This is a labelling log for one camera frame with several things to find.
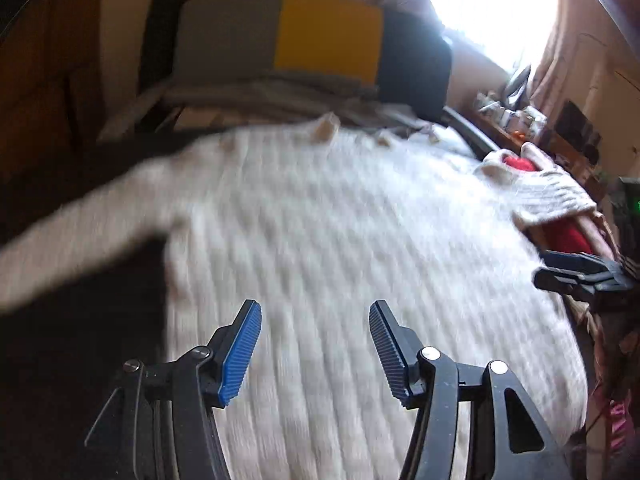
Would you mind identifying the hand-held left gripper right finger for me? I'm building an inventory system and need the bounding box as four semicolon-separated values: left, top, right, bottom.
368;299;573;480

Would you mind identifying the wooden desk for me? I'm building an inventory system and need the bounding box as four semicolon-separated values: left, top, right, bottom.
470;105;601;196

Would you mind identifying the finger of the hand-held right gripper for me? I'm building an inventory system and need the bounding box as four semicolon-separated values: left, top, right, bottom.
541;250;623;275
531;267;628;306

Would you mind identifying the grey yellow blue chair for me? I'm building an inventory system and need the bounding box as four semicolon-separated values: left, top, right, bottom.
167;0;501;158

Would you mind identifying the pink patterned curtain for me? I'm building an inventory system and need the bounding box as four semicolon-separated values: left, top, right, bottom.
530;0;581;111

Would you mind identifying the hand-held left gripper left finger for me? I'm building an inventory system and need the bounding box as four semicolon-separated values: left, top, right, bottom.
84;299;263;480

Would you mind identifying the white fluffy sweater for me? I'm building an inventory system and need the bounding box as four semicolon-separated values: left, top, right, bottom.
0;115;588;480

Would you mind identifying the grey cloth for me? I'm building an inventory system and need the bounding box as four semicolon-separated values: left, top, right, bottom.
97;75;436;143

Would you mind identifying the bright window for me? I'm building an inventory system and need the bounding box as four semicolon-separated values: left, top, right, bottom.
430;0;561;81

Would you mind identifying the brown wooden wardrobe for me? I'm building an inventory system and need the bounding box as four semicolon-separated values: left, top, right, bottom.
0;0;151;171

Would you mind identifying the pink ruffled quilt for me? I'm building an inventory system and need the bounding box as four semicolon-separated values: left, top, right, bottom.
607;400;633;461

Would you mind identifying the red sweater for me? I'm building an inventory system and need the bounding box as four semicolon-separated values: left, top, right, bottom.
502;155;596;256

